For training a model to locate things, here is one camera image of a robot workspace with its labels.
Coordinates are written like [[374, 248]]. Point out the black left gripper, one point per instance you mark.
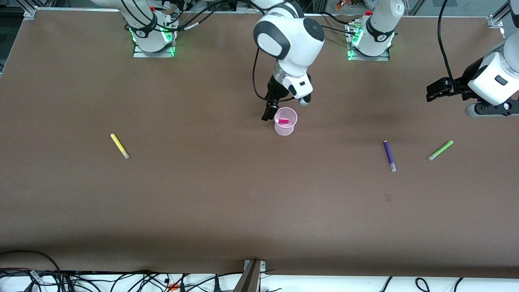
[[461, 85]]

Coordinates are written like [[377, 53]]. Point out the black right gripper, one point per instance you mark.
[[276, 90]]

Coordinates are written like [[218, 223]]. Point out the pink marker pen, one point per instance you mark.
[[284, 121]]

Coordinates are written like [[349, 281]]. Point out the purple marker pen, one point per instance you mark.
[[388, 152]]

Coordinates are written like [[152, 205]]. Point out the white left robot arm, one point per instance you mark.
[[381, 24]]

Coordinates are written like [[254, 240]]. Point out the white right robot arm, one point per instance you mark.
[[292, 36]]

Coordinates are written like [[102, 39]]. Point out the pink mesh pen holder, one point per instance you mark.
[[284, 129]]

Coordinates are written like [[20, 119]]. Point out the green marker pen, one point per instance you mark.
[[442, 149]]

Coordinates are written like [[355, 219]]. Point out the yellow marker pen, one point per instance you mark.
[[118, 144]]

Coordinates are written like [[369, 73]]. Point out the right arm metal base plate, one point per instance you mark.
[[140, 54]]

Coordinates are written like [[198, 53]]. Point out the metal table leg bracket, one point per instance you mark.
[[251, 275]]

